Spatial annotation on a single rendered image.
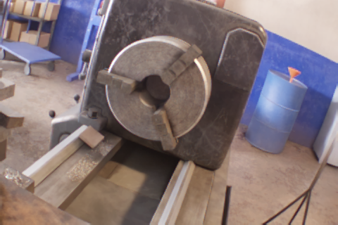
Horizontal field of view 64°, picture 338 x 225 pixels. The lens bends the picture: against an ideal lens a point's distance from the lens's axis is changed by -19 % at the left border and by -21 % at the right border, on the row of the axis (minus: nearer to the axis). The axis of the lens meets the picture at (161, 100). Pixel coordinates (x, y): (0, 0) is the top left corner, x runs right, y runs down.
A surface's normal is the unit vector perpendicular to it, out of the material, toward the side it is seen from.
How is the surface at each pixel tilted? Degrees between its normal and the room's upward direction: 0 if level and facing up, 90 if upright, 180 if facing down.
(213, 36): 90
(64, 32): 90
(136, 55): 90
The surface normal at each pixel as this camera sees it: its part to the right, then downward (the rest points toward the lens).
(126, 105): -0.22, 0.25
